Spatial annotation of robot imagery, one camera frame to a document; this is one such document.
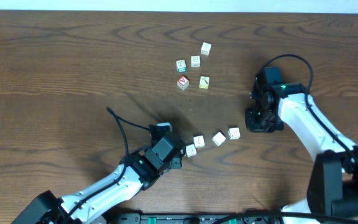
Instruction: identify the wooden block bee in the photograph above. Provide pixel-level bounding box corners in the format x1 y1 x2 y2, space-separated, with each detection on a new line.
228 127 241 140

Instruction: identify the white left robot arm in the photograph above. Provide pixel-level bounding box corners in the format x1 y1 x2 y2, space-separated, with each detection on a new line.
13 132 185 223

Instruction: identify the wooden block number eight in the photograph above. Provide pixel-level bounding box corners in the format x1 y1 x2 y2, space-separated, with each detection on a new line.
191 55 201 67

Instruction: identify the red letter A block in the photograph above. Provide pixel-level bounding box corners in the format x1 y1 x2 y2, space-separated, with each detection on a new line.
177 75 190 90

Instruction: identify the wooden block far left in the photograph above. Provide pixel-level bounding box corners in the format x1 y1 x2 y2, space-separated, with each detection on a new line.
200 42 212 56

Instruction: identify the green block top corner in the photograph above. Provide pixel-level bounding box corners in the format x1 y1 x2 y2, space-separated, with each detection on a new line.
176 59 187 73

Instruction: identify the teal block umbrella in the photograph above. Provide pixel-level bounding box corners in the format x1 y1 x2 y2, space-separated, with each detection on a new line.
193 135 205 148

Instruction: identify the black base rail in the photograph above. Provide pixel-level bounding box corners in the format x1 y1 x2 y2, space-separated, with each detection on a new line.
107 213 283 224

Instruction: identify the wooden block soccer ball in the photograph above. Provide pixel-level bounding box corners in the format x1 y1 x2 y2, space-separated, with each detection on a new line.
212 131 226 146

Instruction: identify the yellow edged wooden block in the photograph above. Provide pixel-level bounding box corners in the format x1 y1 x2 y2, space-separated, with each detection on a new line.
199 76 210 90

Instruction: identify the wooden block ladybug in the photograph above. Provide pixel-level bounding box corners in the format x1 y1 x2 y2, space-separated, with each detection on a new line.
185 144 197 157

